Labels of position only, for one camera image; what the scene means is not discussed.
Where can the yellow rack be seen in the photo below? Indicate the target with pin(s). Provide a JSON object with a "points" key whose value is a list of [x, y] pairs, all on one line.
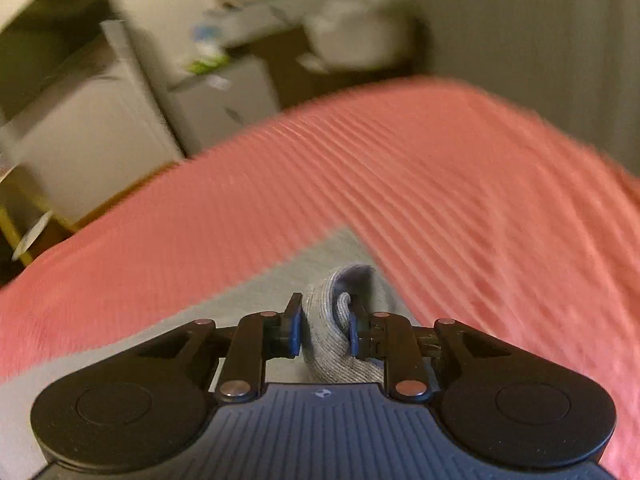
{"points": [[20, 230]]}

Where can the cluttered grey shelf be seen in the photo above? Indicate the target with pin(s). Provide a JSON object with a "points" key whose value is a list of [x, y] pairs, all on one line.
{"points": [[280, 7]]}

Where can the grey pants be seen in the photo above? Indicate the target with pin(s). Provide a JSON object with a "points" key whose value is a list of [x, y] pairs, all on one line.
{"points": [[322, 310]]}

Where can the pink ribbed bedspread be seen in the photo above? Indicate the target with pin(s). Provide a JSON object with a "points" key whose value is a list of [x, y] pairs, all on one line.
{"points": [[450, 185]]}

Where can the grey bag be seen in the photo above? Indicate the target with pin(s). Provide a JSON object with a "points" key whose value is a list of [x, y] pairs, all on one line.
{"points": [[360, 35]]}

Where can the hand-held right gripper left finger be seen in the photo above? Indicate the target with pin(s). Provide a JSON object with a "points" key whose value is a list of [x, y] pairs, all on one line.
{"points": [[295, 327]]}

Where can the small grey cabinet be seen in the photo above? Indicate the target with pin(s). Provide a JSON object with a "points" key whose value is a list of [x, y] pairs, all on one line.
{"points": [[225, 97]]}

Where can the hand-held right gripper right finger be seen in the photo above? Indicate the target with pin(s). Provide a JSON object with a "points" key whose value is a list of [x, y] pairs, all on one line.
{"points": [[354, 332]]}

